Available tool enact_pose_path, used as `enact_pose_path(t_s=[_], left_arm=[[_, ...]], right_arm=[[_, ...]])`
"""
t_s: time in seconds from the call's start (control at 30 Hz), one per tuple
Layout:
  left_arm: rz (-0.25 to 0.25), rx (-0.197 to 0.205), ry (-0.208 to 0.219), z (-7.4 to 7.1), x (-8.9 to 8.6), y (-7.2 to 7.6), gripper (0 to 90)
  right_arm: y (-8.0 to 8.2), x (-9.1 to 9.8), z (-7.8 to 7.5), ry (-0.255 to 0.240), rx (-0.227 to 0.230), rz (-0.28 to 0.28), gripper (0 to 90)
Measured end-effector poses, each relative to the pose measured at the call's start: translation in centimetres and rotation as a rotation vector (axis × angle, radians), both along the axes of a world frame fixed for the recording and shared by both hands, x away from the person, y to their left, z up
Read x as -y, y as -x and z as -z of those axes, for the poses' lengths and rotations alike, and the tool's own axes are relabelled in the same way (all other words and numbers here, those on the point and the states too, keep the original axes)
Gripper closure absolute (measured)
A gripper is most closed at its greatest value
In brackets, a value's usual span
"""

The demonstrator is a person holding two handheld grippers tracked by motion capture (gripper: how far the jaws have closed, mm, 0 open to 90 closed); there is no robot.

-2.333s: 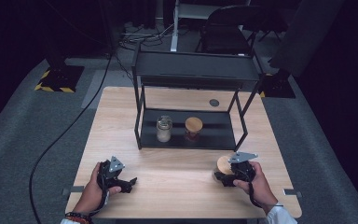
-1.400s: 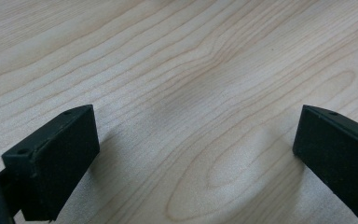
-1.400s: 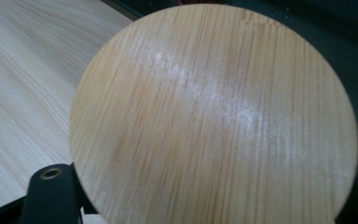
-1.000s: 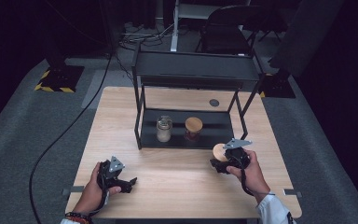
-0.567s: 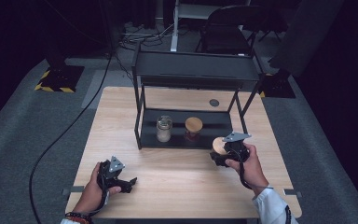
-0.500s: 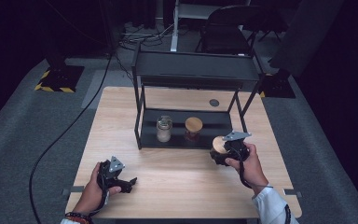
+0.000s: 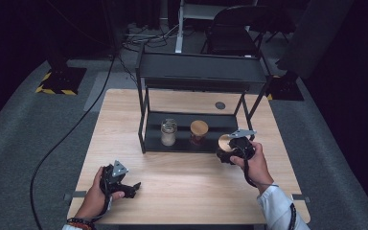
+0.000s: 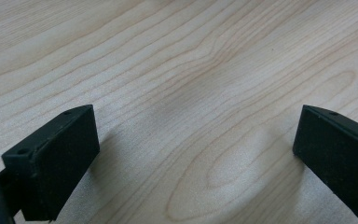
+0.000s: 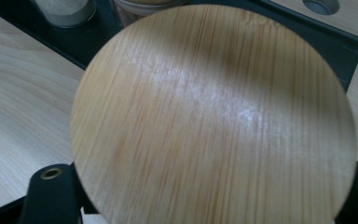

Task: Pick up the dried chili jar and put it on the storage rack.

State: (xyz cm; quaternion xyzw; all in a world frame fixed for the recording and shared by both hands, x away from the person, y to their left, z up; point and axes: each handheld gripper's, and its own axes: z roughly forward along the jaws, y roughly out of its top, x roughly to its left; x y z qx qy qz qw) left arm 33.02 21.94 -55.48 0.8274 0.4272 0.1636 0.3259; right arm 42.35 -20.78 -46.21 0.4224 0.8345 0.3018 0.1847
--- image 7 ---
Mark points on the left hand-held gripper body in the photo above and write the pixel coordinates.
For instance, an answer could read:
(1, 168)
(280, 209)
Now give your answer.
(118, 171)

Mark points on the black folding chair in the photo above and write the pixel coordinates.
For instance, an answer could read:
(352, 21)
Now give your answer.
(230, 32)

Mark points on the grey round table grommet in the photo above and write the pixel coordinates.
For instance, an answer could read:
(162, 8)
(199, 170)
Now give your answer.
(220, 105)

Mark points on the white desk frame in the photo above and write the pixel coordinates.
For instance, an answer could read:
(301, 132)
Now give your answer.
(180, 28)

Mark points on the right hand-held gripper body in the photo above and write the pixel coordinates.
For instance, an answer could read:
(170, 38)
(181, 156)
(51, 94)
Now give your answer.
(242, 145)

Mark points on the grey metal table bracket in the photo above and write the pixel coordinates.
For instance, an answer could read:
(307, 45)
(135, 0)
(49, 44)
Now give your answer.
(302, 198)
(75, 194)

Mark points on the glass jar with wooden lid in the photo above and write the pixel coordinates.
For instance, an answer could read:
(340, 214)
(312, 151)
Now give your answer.
(199, 129)
(224, 143)

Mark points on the black base with yellow stripes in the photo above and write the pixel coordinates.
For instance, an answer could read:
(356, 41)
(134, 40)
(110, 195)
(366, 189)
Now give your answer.
(62, 80)

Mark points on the black stand base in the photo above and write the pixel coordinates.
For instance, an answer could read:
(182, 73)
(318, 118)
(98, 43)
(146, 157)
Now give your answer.
(286, 87)

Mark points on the person's right hand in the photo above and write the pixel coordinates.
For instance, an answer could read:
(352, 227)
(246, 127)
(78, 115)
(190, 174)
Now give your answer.
(257, 169)

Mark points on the person's left hand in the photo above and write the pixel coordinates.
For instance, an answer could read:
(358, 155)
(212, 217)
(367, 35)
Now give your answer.
(91, 199)

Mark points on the glass jar with metal lid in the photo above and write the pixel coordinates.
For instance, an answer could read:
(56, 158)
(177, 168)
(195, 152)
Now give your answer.
(168, 135)

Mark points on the black metal rack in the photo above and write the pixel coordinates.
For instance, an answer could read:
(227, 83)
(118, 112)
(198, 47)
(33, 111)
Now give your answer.
(201, 68)

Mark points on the grey curtain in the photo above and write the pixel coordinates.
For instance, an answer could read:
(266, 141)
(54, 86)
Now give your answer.
(316, 35)

